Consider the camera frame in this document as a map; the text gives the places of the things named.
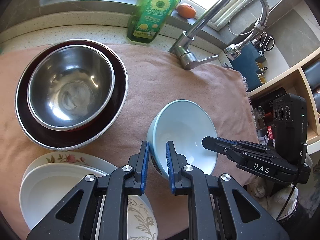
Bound white plate grey leaf pattern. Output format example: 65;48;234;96
19;163;158;239

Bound light blue ceramic bowl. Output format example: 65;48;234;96
146;100;217;179

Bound large stainless steel bowl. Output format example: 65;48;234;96
15;39;129;151

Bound red steel bowl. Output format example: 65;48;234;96
27;44;116;131

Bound chrome kitchen faucet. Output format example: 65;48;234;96
167;0;270;71

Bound white-gloved right hand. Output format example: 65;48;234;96
244;177;309;222

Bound pink-flower plate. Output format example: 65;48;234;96
22;151;117;180

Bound wooden shelf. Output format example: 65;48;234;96
248;49;319;155

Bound blue knife block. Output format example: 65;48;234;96
232;42;266;92

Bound black scissors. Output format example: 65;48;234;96
253;31;275;56

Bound pink towel mat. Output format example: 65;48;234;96
1;44;258;239

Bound orange fruit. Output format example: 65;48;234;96
176;3;196;19

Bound green dish soap bottle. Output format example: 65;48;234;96
127;0;180;43

